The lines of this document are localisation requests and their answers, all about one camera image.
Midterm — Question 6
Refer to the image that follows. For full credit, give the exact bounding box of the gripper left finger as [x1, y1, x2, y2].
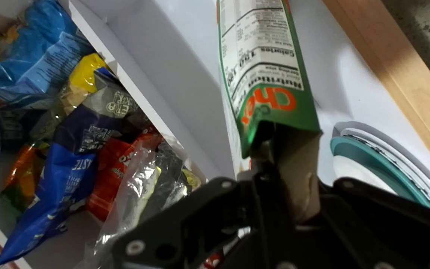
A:
[112, 125, 294, 269]

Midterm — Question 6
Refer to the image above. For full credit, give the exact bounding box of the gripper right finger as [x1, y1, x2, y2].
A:
[300, 177, 430, 269]

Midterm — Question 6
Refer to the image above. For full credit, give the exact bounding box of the green cardboard box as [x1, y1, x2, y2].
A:
[216, 0, 322, 225]

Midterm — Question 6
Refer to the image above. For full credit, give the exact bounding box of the clear silver plastic bag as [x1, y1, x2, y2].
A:
[82, 142, 202, 269]

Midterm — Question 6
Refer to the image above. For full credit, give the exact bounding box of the teal rimmed white plate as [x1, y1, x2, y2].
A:
[330, 121, 430, 217]

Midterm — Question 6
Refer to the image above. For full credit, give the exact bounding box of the red snack bag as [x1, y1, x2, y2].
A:
[86, 130, 164, 222]

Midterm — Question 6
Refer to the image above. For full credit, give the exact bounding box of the blue snack bag white print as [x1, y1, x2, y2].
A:
[0, 142, 100, 267]

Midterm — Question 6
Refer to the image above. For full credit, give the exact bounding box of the dark navy snack bag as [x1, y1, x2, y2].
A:
[52, 105, 127, 154]

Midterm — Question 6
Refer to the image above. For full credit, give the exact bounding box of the grey snack bag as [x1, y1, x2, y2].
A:
[84, 79, 141, 121]

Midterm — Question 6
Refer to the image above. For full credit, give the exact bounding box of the orange and green snack bag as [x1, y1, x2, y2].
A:
[0, 143, 50, 214]

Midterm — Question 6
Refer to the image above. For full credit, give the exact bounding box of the yellow snack bag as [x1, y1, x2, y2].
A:
[60, 52, 110, 113]

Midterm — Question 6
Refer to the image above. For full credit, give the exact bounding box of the dark blue snack bag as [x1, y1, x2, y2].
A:
[0, 96, 53, 158]

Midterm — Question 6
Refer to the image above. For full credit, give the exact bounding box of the large light blue snack bag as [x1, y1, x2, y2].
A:
[0, 0, 97, 102]

